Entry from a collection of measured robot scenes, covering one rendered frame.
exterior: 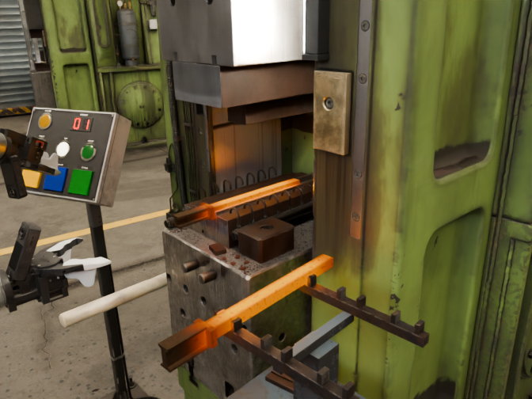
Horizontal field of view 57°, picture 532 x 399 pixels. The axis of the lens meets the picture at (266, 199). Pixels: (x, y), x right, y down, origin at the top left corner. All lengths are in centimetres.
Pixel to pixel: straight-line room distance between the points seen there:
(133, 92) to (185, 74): 472
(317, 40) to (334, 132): 19
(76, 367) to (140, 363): 28
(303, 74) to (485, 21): 44
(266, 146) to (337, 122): 59
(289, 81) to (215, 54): 23
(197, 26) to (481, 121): 72
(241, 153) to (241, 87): 41
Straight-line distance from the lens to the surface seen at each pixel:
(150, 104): 602
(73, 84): 599
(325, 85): 107
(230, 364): 134
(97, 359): 250
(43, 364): 257
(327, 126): 108
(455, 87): 123
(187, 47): 123
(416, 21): 97
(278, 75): 125
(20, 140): 140
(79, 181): 158
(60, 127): 170
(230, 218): 124
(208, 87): 118
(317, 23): 105
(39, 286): 109
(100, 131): 159
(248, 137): 156
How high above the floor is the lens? 147
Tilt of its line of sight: 21 degrees down
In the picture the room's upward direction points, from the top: 1 degrees counter-clockwise
